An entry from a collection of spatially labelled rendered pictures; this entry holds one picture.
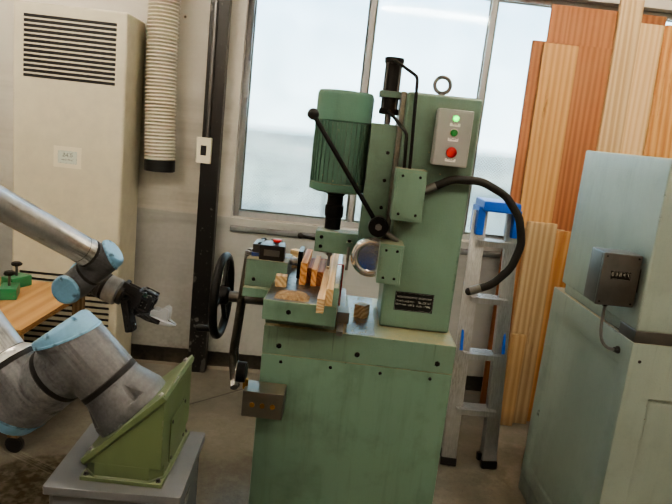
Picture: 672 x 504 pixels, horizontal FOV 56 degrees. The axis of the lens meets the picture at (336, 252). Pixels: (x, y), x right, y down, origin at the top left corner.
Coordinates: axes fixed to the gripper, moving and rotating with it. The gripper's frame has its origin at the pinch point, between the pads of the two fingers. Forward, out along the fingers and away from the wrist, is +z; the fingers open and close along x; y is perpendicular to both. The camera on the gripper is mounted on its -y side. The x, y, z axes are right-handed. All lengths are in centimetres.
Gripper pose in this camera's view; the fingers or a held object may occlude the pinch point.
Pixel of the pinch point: (171, 325)
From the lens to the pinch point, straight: 217.6
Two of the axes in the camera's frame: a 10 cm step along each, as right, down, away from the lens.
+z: 8.9, 4.5, 0.4
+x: 0.6, -1.9, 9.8
